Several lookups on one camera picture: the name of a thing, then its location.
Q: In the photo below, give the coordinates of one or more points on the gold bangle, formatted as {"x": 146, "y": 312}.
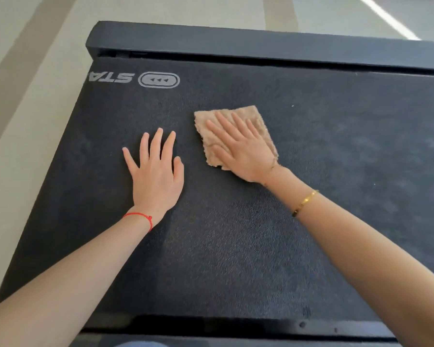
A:
{"x": 305, "y": 202}

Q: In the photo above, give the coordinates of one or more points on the beige cleaning cloth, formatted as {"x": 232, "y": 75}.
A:
{"x": 253, "y": 117}

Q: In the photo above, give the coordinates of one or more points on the person's left forearm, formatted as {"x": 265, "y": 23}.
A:
{"x": 68, "y": 285}

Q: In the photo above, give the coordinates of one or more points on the black treadmill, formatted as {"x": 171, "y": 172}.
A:
{"x": 275, "y": 231}

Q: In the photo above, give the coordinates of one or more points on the person's right hand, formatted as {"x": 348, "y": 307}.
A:
{"x": 249, "y": 158}

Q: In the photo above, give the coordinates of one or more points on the person's left hand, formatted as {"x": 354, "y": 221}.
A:
{"x": 155, "y": 180}

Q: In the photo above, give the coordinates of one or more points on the person's blue jeans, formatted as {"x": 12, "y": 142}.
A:
{"x": 141, "y": 345}

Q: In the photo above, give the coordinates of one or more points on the person's right forearm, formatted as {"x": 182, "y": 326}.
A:
{"x": 365, "y": 256}

